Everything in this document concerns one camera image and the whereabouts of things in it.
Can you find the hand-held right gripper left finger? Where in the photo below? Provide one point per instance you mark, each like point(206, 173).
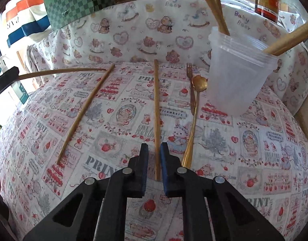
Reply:
point(143, 173)

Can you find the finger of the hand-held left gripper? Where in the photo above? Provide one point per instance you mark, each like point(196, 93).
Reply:
point(6, 79)

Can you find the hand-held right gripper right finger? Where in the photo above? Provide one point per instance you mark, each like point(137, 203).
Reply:
point(165, 170)

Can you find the translucent plastic cup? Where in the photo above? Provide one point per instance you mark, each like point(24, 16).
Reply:
point(239, 80)

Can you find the striped blanket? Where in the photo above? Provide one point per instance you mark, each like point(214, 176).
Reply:
point(31, 12)

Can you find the gold fork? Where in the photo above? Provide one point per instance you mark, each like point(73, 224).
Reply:
point(191, 93)

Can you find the gold spoon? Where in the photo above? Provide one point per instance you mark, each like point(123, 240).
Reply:
point(199, 82)

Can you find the green checkered box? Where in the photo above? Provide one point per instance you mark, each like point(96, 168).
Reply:
point(78, 2)

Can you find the bear print cloth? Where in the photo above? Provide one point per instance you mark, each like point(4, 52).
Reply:
point(133, 35)

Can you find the red-capped sauce bottle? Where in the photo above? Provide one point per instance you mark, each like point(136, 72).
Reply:
point(266, 0)

